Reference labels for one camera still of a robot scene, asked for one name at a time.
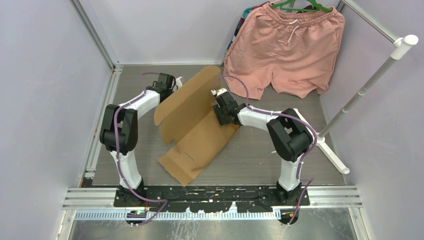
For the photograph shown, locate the brown cardboard box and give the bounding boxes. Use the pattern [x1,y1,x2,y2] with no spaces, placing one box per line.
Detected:
[154,65,239,186]

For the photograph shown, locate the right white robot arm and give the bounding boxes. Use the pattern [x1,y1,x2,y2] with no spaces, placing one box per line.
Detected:
[211,88,314,206]

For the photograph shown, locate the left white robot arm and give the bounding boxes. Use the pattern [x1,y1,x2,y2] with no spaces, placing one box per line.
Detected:
[99,73,183,207]

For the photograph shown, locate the colourful patterned garment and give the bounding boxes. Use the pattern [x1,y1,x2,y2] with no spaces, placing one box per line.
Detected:
[221,1,271,72]

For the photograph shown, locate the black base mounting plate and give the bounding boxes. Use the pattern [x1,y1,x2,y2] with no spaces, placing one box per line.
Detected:
[113,185,310,213]

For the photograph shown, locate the pink shorts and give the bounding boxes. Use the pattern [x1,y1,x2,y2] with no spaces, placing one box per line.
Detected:
[223,3,345,100]

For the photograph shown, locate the green clothes hanger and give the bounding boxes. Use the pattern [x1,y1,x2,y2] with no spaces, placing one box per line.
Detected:
[270,0,332,13]

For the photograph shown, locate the white clothes rack stand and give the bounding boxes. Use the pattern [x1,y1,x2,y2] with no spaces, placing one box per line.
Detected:
[291,34,419,175]

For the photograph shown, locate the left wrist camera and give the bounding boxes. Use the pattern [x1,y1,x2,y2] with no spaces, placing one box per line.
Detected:
[174,76,184,90]

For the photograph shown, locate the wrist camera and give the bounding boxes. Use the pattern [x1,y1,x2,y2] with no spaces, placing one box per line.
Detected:
[174,76,184,90]
[210,88,228,98]

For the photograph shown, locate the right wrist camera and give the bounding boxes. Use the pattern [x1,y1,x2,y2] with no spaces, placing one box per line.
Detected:
[210,88,228,98]

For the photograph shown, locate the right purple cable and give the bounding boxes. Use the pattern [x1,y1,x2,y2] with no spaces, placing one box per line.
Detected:
[211,75,318,226]

